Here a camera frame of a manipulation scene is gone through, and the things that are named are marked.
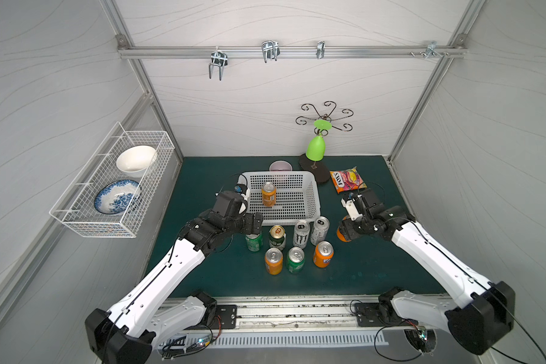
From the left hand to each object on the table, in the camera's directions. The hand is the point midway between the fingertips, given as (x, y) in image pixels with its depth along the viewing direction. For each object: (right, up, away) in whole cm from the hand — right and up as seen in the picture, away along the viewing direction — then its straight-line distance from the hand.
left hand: (251, 216), depth 75 cm
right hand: (+35, -4, +6) cm, 36 cm away
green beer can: (+9, -9, +7) cm, 15 cm away
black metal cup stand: (+30, +18, +40) cm, 53 cm away
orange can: (+5, +5, +20) cm, 22 cm away
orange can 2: (+32, -8, +9) cm, 34 cm away
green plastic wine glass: (+25, +26, +20) cm, 42 cm away
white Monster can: (+18, -6, +6) cm, 20 cm away
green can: (0, -11, +8) cm, 14 cm away
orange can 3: (+8, -16, +1) cm, 18 cm away
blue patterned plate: (-38, +7, -10) cm, 40 cm away
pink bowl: (+10, +19, +37) cm, 43 cm away
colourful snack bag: (+43, +12, +33) cm, 56 cm away
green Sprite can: (+15, -16, +2) cm, 22 cm away
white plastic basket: (+18, +4, +30) cm, 35 cm away
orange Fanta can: (+25, -14, +3) cm, 28 cm away
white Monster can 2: (+24, -6, +5) cm, 25 cm away
